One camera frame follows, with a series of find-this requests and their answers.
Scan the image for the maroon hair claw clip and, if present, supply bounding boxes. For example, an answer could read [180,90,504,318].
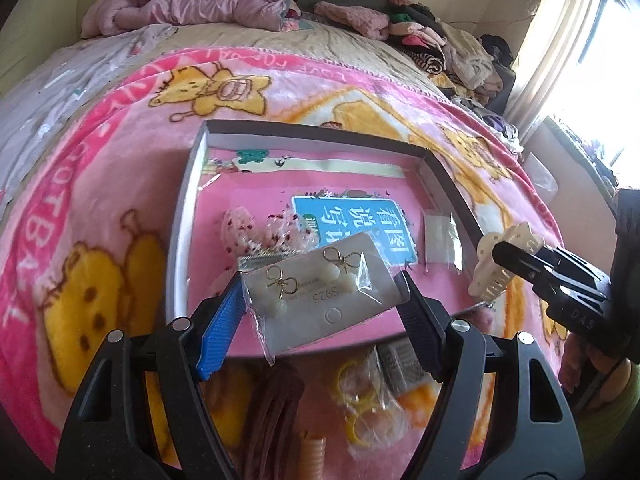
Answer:
[235,370,307,480]

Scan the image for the cream wardrobe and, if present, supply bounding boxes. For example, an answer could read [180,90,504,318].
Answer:
[0,0,132,96]

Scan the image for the bagged yellow hair ties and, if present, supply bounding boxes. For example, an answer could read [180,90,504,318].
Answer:
[332,347,412,448]

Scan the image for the cream hair claw clip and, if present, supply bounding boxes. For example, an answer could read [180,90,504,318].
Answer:
[469,221,543,306]

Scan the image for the pink floral hair accessories bag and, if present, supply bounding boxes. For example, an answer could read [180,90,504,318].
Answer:
[220,207,321,271]

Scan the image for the pile of clothes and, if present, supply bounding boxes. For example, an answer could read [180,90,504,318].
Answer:
[385,0,523,156]

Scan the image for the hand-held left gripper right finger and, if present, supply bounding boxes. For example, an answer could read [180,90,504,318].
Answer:
[392,270,586,480]

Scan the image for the pale printed bed sheet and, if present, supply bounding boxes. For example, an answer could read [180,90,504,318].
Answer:
[0,22,181,211]

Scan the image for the beige quilt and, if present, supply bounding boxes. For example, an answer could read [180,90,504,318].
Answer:
[165,14,451,103]

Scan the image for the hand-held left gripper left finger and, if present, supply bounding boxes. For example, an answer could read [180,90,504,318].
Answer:
[52,272,251,480]

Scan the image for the pink fluffy garment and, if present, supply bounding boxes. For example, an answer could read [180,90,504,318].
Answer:
[314,1,391,41]

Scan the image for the shallow grey cardboard box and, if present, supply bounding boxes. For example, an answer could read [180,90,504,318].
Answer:
[162,120,501,356]

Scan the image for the pink duvet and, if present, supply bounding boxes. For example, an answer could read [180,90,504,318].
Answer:
[80,0,302,39]

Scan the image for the window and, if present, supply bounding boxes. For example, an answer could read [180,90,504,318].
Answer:
[545,0,640,166]

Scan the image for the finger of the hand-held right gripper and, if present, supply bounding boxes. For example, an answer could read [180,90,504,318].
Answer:
[542,246,612,306]
[492,241,557,287]

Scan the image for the cream curtain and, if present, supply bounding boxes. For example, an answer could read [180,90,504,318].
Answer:
[502,0,607,137]

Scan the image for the small clear plastic bag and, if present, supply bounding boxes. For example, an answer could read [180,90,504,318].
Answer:
[424,212,463,267]

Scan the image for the orange spiral hair tie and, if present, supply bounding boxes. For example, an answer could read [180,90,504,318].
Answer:
[297,430,329,480]

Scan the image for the clear box of rhinestone clips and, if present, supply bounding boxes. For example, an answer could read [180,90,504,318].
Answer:
[375,337,432,397]

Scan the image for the bagged bow earring card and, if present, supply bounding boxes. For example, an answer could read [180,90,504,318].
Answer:
[240,232,408,366]

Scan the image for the pink cartoon bear blanket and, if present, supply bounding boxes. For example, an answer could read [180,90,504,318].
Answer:
[0,45,596,473]

